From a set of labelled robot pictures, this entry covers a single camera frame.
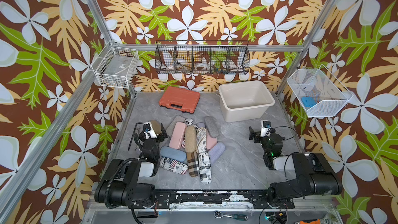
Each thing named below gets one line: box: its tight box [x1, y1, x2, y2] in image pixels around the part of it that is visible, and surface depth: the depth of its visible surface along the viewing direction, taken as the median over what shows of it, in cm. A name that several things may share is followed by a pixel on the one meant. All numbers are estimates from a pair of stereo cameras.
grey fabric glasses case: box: [204, 116, 220, 139], surface depth 96 cm
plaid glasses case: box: [186, 150, 200, 178], surface depth 84 cm
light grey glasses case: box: [165, 115, 186, 138], surface depth 100 cm
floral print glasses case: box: [195, 127, 207, 154], surface depth 90 cm
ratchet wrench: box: [213, 210, 249, 221], surface depth 71 cm
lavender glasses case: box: [207, 142, 226, 164], surface depth 88 cm
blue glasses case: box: [159, 145, 188, 162], surface depth 88 cm
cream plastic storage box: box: [218, 80, 276, 123], surface depth 105 cm
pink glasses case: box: [168, 121, 187, 150], surface depth 93 cm
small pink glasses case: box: [206, 129, 218, 150], surface depth 93 cm
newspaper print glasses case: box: [198, 151, 212, 185], surface depth 82 cm
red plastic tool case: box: [158, 86, 201, 114], surface depth 113 cm
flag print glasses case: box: [159, 157, 189, 175], surface depth 84 cm
